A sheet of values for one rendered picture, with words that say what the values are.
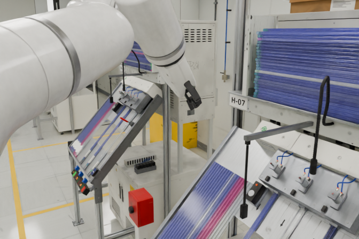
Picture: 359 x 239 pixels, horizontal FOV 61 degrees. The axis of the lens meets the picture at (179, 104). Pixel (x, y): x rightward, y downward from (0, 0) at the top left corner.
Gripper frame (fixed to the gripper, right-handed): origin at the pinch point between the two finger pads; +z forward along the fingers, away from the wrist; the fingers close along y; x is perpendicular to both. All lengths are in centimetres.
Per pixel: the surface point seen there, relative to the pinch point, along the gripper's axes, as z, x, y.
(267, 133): 28.8, 15.9, 10.1
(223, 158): 70, 5, -7
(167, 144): 128, -12, -61
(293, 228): 50, 7, 33
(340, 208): 38, 19, 37
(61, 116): 313, -129, -313
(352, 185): 38, 26, 34
